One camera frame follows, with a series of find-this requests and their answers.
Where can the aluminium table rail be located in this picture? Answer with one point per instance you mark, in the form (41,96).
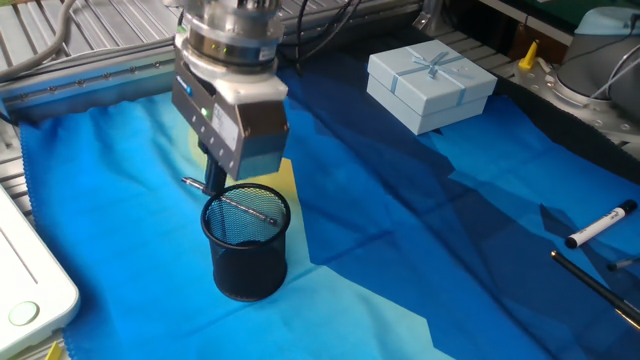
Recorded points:
(100,80)

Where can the white marker black cap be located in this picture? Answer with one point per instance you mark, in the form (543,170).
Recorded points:
(595,227)

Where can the thin grey pen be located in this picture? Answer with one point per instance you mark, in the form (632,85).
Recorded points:
(622,263)

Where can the aluminium cage frame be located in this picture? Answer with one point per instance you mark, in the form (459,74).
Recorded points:
(430,20)

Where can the black and silver gel pen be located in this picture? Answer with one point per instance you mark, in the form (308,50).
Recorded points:
(192,183)

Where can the blue mountain print cloth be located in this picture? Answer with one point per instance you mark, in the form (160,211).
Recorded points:
(400,225)

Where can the long black pen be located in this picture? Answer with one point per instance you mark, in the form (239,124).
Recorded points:
(590,282)

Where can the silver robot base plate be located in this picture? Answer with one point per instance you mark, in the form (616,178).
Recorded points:
(575,107)

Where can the light blue gift box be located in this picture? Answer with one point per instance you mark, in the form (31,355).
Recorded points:
(425,105)

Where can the white teach pendant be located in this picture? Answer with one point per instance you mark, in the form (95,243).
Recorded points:
(30,270)

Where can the black mesh pen holder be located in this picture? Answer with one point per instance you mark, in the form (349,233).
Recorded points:
(250,275)

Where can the grey Schunk gripper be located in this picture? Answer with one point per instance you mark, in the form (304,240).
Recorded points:
(260,140)

